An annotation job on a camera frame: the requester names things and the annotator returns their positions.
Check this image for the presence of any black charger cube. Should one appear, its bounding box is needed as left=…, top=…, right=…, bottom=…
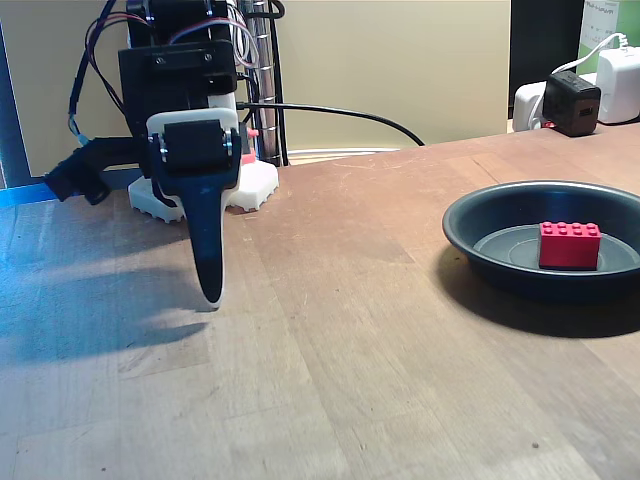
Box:
left=543, top=70, right=602, bottom=137

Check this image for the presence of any black panel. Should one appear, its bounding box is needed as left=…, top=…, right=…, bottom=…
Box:
left=509, top=0, right=585, bottom=120

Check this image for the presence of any white power strip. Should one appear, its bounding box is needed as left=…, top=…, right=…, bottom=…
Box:
left=513, top=82, right=556, bottom=133

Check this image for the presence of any red lego block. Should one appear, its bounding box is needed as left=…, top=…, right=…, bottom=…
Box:
left=538, top=220, right=603, bottom=271

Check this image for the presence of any white adapter cable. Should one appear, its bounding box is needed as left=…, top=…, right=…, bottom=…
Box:
left=552, top=32, right=630, bottom=77

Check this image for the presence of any blue tape strip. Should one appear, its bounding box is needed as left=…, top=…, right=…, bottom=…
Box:
left=0, top=182, right=59, bottom=208

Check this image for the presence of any black cable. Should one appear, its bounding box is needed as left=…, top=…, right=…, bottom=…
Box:
left=238, top=0, right=426, bottom=168

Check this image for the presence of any green and white box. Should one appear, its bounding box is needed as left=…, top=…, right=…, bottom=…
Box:
left=577, top=0, right=640, bottom=76

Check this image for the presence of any white power adapter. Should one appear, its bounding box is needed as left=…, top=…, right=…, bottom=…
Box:
left=597, top=46, right=640, bottom=126

